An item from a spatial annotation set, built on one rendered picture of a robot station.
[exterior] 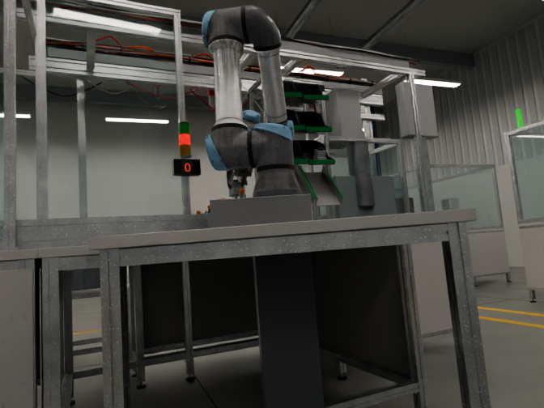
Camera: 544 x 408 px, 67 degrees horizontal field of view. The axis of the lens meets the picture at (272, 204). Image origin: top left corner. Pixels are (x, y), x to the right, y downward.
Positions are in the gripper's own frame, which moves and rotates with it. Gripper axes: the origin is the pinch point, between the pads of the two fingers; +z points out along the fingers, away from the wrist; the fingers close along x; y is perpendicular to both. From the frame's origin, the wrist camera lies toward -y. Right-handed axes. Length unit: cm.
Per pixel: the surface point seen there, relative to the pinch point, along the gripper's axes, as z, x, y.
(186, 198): 11.9, -19.0, -7.6
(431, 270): 70, 157, 0
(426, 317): 93, 148, 20
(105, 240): -27, -58, 69
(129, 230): 2, -47, 27
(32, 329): 20, -77, 51
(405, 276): 18, 70, 50
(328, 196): 0.8, 44.6, 8.9
